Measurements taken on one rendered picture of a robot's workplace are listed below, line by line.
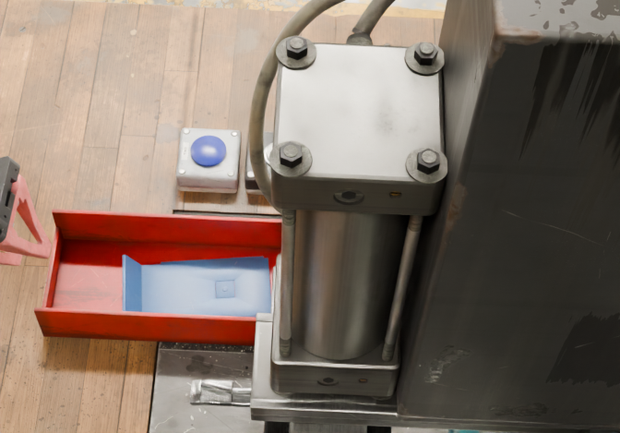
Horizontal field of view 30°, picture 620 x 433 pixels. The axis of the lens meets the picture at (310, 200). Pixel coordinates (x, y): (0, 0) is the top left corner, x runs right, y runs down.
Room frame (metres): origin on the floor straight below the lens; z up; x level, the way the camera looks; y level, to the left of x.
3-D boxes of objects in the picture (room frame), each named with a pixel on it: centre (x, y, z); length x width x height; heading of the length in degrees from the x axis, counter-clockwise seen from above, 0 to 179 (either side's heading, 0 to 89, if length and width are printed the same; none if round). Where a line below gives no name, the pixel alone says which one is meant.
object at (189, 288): (0.56, 0.11, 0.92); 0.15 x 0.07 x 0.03; 98
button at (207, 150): (0.72, 0.12, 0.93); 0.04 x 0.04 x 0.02
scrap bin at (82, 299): (0.56, 0.14, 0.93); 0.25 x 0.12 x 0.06; 91
